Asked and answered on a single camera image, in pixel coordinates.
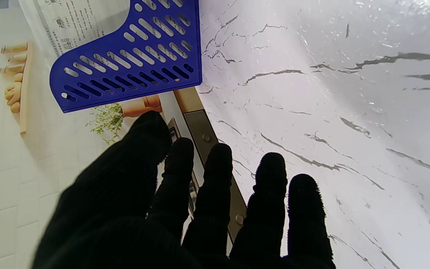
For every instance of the blue perforated plastic file rack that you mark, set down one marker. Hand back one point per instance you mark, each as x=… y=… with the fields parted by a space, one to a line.
x=136 y=59

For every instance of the white printed paper sheet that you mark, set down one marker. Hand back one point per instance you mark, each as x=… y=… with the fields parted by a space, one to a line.
x=77 y=22

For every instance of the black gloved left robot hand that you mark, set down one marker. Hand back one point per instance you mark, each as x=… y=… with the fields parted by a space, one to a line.
x=144 y=231

